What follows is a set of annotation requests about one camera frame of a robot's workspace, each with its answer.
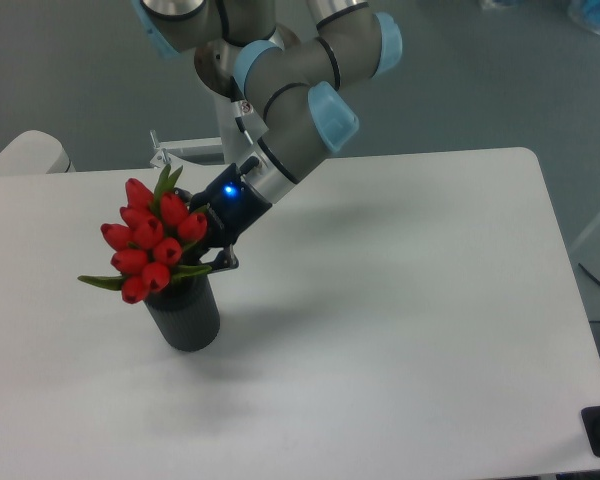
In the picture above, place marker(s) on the red tulip bouquet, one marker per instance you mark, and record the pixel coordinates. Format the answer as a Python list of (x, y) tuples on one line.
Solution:
[(158, 245)]

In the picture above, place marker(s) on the dark grey ribbed vase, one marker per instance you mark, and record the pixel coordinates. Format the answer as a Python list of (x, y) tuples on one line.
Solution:
[(186, 314)]

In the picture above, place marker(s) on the blue plastic bag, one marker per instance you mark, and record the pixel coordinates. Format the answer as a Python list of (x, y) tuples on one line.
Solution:
[(586, 13)]

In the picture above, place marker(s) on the white metal base frame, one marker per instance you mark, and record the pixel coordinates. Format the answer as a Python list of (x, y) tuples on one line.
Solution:
[(204, 151)]

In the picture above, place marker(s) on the white chair back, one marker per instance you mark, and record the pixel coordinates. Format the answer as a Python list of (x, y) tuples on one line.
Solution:
[(34, 153)]

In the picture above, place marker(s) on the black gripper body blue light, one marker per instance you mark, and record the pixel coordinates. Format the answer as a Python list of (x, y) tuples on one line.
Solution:
[(230, 205)]

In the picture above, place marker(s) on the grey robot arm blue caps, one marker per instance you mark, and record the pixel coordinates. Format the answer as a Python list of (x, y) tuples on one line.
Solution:
[(245, 56)]

